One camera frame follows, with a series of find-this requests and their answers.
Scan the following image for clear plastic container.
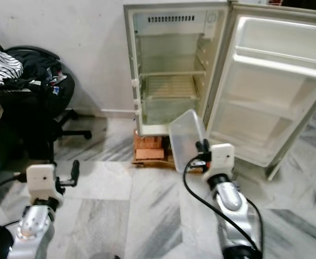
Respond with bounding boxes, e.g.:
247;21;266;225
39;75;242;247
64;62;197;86
169;110;208;173

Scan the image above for grey fridge door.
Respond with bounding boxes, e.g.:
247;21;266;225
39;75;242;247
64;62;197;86
204;3;316;181

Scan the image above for red brick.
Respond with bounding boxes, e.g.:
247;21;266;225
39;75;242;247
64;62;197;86
136;135;165;149
134;149;166;161

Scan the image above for black office chair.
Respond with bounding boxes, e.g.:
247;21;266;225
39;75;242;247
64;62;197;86
0;47;93;162

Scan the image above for black white striped cloth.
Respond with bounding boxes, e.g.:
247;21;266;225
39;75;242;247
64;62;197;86
0;47;24;90

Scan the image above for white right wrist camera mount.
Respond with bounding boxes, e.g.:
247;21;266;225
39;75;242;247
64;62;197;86
206;143;235;176

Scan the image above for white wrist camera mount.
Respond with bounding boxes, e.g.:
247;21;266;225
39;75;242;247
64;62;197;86
206;143;235;176
25;163;62;201

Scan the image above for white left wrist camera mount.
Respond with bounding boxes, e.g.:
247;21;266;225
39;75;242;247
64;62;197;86
25;163;62;201

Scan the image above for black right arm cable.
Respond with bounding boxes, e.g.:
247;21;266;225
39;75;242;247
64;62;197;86
182;159;266;255

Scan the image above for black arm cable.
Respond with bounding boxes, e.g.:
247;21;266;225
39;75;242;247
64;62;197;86
182;159;266;255
0;172;30;198

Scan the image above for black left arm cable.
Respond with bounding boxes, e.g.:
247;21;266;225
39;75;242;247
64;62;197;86
0;172;30;198

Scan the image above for white wire fridge shelf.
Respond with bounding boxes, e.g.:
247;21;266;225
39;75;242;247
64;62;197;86
139;73;199;101

